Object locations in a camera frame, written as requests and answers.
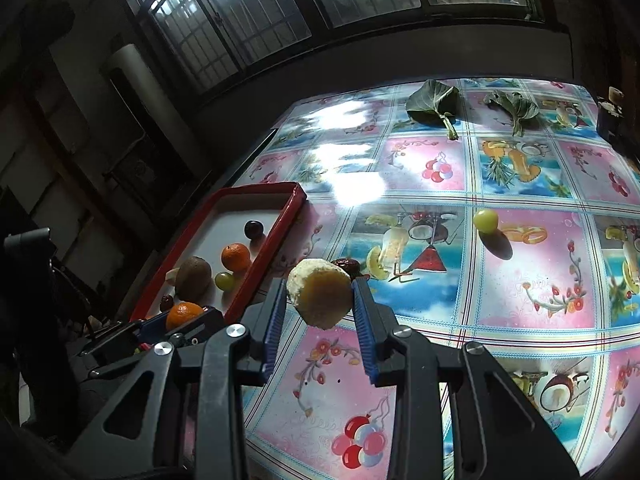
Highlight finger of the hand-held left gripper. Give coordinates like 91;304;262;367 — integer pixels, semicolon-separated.
82;317;173;361
170;305;227;347

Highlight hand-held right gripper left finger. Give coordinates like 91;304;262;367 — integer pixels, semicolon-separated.
75;277;288;480

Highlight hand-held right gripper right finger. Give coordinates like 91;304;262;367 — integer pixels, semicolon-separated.
351;279;582;480

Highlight small orange mandarin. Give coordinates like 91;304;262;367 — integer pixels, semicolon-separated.
166;302;206;332
220;243;252;271

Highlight brown kiwi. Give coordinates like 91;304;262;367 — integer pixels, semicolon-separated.
175;256;213;300

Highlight red rimmed tray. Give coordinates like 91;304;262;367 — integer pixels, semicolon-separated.
129;182;308;326

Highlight fruit printed tablecloth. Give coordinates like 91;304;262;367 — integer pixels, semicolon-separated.
235;77;640;480

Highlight tall white cylinder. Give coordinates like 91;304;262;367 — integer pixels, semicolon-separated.
102;42;201;181

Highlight broad green leaf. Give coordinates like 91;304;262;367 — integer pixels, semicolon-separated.
405;79;462;141

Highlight crinkled green leaf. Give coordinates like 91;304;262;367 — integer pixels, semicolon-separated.
482;89;541;137

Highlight window with metal grille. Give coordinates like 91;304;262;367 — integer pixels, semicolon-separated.
120;0;546;106

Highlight dark jar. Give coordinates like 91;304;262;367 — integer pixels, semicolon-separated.
597;100;626;142

